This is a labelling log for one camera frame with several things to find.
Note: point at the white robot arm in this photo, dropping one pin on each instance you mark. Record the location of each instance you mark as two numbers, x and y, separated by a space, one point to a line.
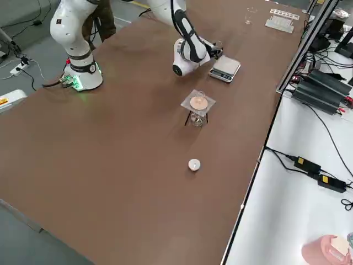
74 27

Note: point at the white power strip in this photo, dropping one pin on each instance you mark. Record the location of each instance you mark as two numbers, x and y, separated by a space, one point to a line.
19 69

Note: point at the pink cup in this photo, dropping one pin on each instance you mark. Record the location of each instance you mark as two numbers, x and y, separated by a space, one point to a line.
320 251

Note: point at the aluminium frame post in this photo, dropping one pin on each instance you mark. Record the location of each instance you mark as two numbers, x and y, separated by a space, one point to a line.
303 49

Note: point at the black power supply unit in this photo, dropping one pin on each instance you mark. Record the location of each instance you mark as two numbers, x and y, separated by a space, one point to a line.
317 99
333 81

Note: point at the white box with yellow label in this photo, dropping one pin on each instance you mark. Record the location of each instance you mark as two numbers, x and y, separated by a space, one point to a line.
13 99

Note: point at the white test tube rack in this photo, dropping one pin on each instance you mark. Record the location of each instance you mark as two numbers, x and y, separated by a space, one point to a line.
278 25

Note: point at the silver digital balance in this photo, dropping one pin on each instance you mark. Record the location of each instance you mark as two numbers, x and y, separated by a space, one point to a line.
226 66

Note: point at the small white bottle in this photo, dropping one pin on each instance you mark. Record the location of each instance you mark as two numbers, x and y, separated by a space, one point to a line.
194 165

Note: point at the glass alcohol lamp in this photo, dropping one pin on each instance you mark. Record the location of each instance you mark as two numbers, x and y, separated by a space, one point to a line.
197 120

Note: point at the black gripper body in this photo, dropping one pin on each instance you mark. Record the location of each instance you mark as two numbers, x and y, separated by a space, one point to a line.
211 51

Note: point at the large glass beaker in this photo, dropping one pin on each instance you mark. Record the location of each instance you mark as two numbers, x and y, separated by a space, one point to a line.
249 20

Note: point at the black adapter with yellow label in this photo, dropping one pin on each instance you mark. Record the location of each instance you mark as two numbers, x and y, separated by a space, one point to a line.
332 183
307 165

